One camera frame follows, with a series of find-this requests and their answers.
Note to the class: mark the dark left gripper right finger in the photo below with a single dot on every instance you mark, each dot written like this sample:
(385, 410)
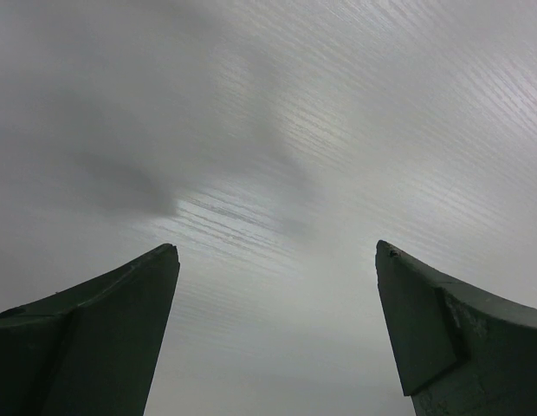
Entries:
(459, 350)

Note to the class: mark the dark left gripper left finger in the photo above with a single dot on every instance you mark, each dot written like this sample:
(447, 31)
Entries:
(91, 349)

